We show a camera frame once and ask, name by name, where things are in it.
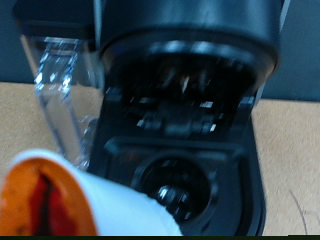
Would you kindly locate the black Keurig coffee machine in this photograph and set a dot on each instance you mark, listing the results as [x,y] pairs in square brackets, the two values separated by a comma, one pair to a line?
[186,116]

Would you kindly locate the white coffee pod red lid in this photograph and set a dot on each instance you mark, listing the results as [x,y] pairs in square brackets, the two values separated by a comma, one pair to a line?
[116,206]

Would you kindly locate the clear water reservoir black lid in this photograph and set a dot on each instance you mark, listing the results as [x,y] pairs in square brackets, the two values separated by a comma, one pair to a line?
[56,83]

